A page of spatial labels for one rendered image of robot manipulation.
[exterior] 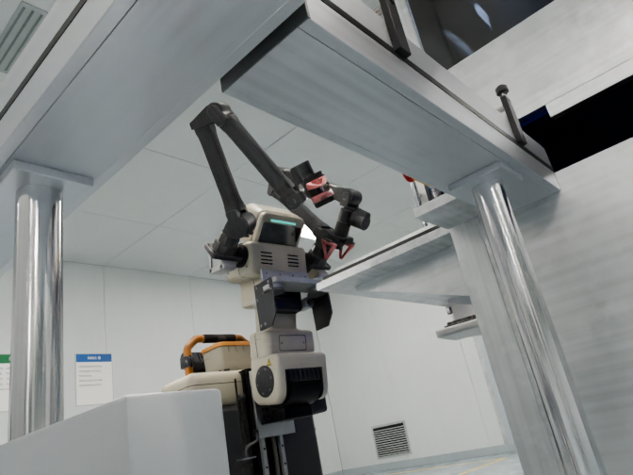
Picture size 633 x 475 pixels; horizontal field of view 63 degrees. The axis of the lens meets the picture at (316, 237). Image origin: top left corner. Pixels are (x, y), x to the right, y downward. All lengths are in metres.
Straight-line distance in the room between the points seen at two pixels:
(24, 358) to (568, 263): 0.85
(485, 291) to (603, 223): 0.24
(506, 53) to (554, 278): 0.48
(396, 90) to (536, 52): 0.60
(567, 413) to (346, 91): 0.51
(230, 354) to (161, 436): 1.69
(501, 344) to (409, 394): 6.72
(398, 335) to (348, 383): 1.19
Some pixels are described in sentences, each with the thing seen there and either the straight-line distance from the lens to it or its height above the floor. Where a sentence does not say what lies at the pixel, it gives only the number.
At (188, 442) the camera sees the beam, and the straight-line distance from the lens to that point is 0.40.
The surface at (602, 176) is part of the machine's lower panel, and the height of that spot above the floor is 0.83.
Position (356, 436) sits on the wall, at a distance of 8.39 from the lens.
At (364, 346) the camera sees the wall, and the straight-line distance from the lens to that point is 8.19.
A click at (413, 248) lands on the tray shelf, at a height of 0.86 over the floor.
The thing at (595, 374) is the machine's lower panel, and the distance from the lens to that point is 1.02.
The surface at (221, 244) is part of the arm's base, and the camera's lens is 1.81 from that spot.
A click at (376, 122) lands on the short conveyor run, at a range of 0.65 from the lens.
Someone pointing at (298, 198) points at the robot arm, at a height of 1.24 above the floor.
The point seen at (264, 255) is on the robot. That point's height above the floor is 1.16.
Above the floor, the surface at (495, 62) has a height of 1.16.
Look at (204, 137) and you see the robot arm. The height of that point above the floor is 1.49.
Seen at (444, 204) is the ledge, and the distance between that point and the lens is 0.99.
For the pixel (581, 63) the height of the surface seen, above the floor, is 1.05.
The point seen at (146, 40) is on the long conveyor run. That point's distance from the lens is 0.50.
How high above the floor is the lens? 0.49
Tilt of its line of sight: 21 degrees up
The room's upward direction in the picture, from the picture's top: 11 degrees counter-clockwise
